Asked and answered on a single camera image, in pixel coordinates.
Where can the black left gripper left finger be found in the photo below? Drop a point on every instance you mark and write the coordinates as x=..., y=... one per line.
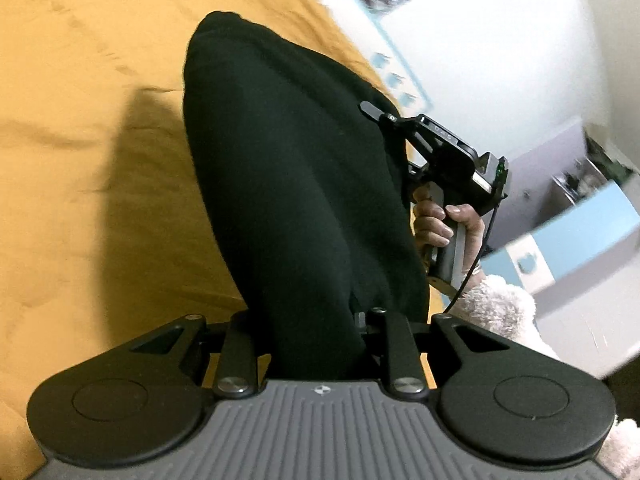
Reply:
x=144, y=398

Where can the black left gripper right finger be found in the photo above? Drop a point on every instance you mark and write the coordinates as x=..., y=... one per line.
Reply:
x=499, y=399

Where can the black garment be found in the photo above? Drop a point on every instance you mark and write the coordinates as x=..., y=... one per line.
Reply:
x=306, y=197

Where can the person's right hand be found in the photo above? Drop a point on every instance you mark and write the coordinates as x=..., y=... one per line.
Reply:
x=430, y=229

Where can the blue white nightstand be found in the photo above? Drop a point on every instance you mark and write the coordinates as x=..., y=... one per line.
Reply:
x=570, y=237

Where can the white blue headboard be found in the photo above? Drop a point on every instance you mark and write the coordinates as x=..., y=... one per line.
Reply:
x=367, y=33

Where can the mustard yellow bed quilt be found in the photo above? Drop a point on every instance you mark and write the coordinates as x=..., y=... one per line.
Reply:
x=103, y=231

